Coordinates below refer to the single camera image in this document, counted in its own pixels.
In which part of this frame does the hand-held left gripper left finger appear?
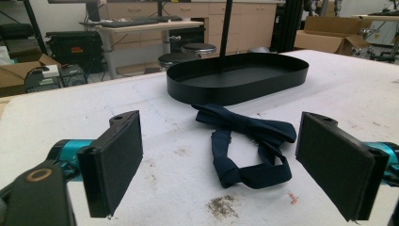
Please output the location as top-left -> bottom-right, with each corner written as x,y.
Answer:
46,109 -> 144,219

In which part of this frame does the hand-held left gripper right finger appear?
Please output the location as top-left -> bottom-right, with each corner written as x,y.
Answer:
295,111 -> 399,222

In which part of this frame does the navy blue bow tie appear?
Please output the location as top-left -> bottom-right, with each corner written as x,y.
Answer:
191,104 -> 297,190

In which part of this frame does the black oval tray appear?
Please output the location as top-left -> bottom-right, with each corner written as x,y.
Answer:
166,52 -> 310,107

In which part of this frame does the white power adapter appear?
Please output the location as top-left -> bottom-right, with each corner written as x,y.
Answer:
40,64 -> 60,79

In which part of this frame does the black equipment case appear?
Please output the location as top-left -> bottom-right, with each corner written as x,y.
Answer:
45,30 -> 104,73

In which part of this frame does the round black stool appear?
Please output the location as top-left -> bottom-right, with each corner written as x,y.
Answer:
181,42 -> 217,57
157,52 -> 199,71

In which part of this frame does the large open cardboard box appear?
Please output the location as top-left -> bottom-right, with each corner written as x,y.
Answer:
293,15 -> 373,57

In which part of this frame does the light wooden desk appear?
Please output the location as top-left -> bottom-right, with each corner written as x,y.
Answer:
97,19 -> 205,80

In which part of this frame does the black keyboard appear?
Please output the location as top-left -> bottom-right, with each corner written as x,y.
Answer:
99,18 -> 160,28

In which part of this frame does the black slanted stand leg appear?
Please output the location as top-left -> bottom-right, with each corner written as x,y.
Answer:
22,0 -> 49,56

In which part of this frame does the black vertical pole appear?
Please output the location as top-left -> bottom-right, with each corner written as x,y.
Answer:
218,0 -> 233,58

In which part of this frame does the wooden cabinet row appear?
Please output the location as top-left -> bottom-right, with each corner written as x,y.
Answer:
106,2 -> 279,57

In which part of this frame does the black metal frame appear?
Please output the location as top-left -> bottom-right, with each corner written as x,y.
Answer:
270,0 -> 305,53

